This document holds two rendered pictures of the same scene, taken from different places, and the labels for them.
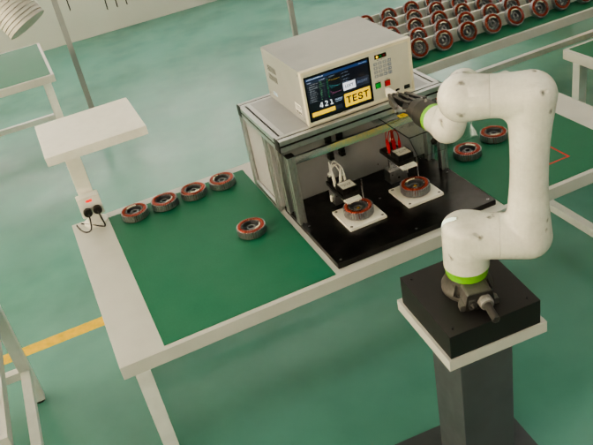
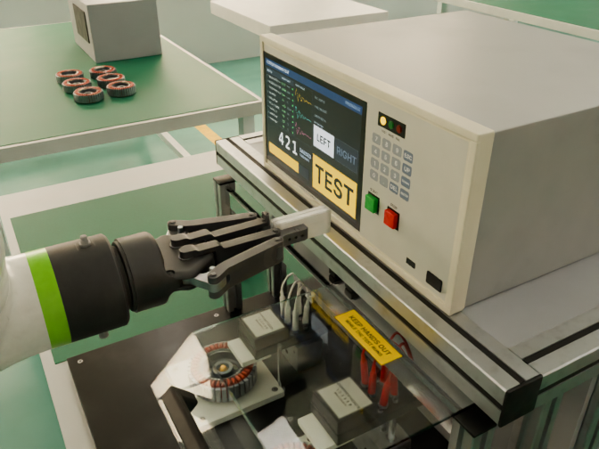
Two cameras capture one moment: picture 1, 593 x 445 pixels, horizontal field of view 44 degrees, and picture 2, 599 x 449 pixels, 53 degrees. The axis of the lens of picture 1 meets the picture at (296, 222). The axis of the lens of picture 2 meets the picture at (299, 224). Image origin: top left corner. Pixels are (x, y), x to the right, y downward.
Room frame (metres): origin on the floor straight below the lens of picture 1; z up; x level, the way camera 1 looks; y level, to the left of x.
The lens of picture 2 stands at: (2.23, -0.98, 1.52)
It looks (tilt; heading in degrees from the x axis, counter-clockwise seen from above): 30 degrees down; 78
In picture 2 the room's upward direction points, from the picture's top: straight up
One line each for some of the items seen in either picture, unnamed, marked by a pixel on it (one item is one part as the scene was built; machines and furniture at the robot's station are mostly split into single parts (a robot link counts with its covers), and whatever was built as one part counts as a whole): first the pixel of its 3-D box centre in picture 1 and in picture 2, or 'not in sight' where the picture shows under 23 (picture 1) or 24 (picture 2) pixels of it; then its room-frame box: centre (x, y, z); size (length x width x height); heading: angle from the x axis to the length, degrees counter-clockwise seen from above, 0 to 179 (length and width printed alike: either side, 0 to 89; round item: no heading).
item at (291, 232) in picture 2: not in sight; (290, 240); (2.34, -0.45, 1.18); 0.05 x 0.03 x 0.01; 18
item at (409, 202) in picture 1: (416, 192); not in sight; (2.34, -0.46, 0.78); 0.15 x 0.15 x 0.01; 17
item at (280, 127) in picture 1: (337, 100); (440, 202); (2.61, -0.25, 1.09); 0.68 x 0.44 x 0.05; 107
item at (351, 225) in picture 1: (359, 214); not in sight; (2.27, -0.23, 0.78); 0.15 x 0.15 x 0.01; 17
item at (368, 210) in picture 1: (358, 208); not in sight; (2.26, -0.23, 0.80); 0.11 x 0.11 x 0.04
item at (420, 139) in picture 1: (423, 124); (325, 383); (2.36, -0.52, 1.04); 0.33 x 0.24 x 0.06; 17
